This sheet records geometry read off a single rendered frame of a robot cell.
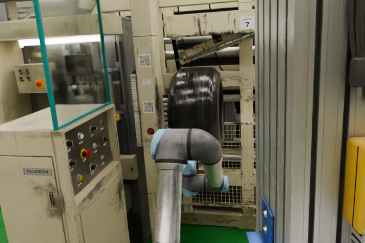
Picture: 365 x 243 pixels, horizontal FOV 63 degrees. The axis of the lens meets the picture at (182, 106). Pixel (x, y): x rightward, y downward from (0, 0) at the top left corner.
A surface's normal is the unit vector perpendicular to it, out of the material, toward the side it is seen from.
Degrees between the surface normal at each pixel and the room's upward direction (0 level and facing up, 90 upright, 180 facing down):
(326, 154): 90
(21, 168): 90
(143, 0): 90
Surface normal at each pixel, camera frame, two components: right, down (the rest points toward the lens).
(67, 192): -0.20, 0.22
